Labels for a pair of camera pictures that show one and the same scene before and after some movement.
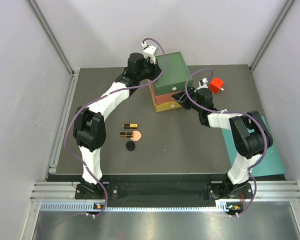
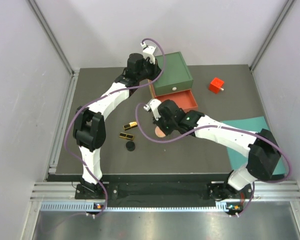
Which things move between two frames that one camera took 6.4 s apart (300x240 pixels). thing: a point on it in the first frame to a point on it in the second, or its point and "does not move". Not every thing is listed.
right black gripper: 181,98 to 159,123
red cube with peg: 216,85 does not move
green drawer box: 175,76 does not move
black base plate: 165,191 does not move
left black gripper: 155,70 does not move
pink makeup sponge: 136,136 to 159,133
